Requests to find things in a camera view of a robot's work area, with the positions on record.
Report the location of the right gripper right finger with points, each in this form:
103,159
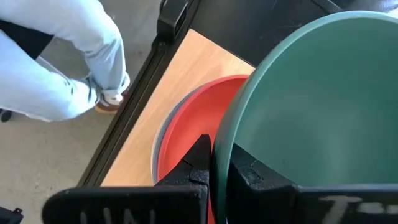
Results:
311,205

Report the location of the black table mat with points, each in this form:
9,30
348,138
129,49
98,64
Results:
248,28

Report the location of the blue bowl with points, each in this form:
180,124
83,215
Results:
161,133

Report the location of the red bowl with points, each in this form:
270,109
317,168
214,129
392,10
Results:
199,118

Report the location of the black chair wheel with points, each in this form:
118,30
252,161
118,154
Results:
4,115

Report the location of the person's shoe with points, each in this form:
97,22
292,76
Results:
112,101

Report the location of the person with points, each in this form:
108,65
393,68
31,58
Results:
37,90

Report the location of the black table frame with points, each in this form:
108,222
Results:
143,93

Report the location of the dark green bowl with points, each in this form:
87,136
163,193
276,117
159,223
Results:
326,109

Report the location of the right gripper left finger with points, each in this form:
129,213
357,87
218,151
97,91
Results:
140,205

